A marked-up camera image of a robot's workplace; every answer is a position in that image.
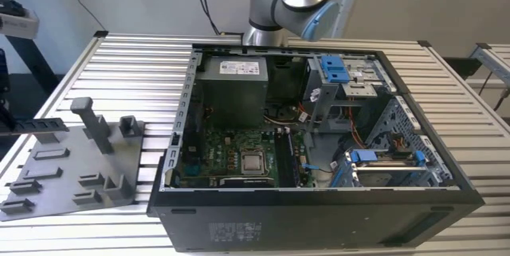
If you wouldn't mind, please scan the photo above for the black metal stand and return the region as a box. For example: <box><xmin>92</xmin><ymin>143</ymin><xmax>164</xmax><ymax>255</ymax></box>
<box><xmin>2</xmin><ymin>33</ymin><xmax>60</xmax><ymax>92</ymax></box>

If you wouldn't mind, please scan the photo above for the multi-colour power wire bundle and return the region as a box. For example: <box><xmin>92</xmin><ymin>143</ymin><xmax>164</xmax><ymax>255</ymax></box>
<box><xmin>261</xmin><ymin>103</ymin><xmax>313</xmax><ymax>125</ymax></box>

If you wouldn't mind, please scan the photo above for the silver CPU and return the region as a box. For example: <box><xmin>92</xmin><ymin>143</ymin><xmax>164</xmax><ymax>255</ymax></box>
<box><xmin>241</xmin><ymin>153</ymin><xmax>265</xmax><ymax>175</ymax></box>

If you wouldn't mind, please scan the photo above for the green motherboard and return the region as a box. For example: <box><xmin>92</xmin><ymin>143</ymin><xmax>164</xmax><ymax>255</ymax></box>
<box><xmin>174</xmin><ymin>129</ymin><xmax>317</xmax><ymax>189</ymax></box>

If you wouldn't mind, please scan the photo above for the blue disk carrier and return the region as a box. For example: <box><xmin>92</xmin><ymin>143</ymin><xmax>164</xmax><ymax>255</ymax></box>
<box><xmin>319</xmin><ymin>55</ymin><xmax>351</xmax><ymax>85</ymax></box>

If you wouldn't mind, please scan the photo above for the graphics card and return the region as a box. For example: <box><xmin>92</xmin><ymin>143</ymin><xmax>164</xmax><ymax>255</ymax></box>
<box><xmin>217</xmin><ymin>177</ymin><xmax>280</xmax><ymax>189</ymax></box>

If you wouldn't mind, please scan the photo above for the metal drive cage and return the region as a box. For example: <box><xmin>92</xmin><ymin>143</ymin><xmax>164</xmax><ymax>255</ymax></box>
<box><xmin>301</xmin><ymin>54</ymin><xmax>399</xmax><ymax>133</ymax></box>

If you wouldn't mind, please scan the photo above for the black PC case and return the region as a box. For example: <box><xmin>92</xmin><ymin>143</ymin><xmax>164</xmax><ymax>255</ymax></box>
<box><xmin>145</xmin><ymin>41</ymin><xmax>486</xmax><ymax>254</ymax></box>

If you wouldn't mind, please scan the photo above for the grey parts rack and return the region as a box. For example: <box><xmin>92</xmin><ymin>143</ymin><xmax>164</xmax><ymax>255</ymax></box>
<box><xmin>0</xmin><ymin>96</ymin><xmax>146</xmax><ymax>224</ymax></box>

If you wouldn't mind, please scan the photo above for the disk bay with blue clips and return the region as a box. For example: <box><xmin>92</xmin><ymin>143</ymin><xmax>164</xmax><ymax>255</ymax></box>
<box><xmin>329</xmin><ymin>147</ymin><xmax>453</xmax><ymax>189</ymax></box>

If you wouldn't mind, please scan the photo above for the silver power supply unit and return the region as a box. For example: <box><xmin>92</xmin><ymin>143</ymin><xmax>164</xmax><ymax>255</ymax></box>
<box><xmin>196</xmin><ymin>55</ymin><xmax>268</xmax><ymax>129</ymax></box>

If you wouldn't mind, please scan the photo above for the white box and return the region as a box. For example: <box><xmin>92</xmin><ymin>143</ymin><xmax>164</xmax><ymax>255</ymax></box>
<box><xmin>0</xmin><ymin>10</ymin><xmax>40</xmax><ymax>38</ymax></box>

